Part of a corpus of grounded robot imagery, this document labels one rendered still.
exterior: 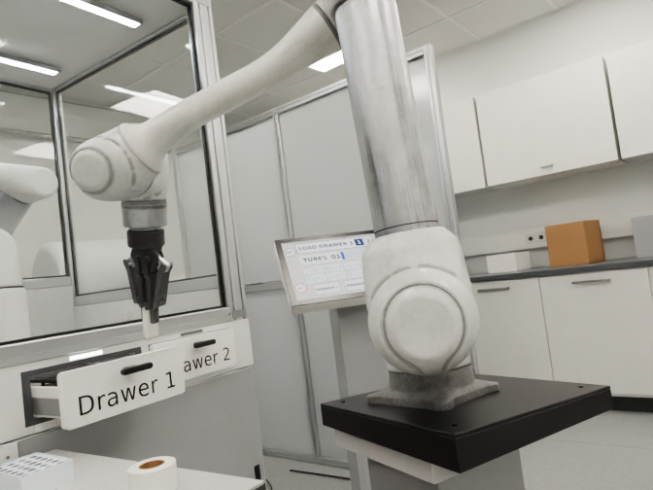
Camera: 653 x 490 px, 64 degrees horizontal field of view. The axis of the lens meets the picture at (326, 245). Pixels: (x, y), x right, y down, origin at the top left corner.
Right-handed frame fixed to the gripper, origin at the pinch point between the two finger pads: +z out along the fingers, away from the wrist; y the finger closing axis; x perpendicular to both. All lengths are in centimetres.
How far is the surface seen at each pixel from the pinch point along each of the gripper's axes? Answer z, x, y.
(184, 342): 13.8, -23.4, 15.1
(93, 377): 8.9, 11.8, 3.5
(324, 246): -5, -89, 11
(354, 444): 17.7, -5.8, -46.3
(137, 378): 12.3, 2.2, 2.5
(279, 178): -28, -178, 95
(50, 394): 12.4, 16.4, 11.4
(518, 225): 11, -362, -5
